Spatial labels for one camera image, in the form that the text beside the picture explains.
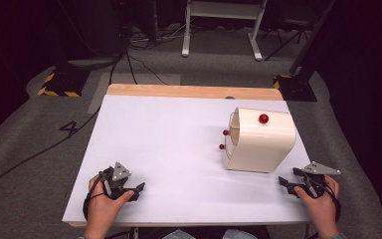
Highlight thick black floor cable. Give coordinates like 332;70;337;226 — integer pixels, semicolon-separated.
0;107;101;200

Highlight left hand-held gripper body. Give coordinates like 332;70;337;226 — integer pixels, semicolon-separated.
98;161;135;201

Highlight person's right hand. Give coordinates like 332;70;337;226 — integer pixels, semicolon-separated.
293;174;340;231

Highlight right hand-held gripper cable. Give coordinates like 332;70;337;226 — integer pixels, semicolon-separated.
322;180;343;223

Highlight person's light blue clothing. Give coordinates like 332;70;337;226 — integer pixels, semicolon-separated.
161;228;259;239

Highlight person's left hand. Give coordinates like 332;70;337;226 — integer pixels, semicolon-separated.
86;174;135;231

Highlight thin black floor cable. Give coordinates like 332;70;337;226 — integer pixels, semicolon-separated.
125;53;171;87

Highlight left hand-held gripper cable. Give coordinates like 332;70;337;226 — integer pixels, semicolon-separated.
82;171;106;222

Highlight black tripod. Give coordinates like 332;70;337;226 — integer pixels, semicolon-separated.
264;18;316;62

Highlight white desk frame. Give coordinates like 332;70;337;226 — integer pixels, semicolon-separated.
181;0;269;62

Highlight cream cabinet with red knobs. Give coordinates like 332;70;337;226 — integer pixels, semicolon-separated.
218;107;297;174

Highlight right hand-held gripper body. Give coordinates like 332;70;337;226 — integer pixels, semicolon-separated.
297;160;342;199

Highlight white table mat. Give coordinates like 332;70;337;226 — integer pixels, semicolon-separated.
62;94;312;225

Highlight hand-held gripper cable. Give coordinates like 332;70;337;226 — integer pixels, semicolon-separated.
322;180;343;223
82;171;106;222

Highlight black stand base yellow stripes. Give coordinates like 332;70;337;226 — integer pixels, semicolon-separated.
273;73;318;103
36;67;92;99

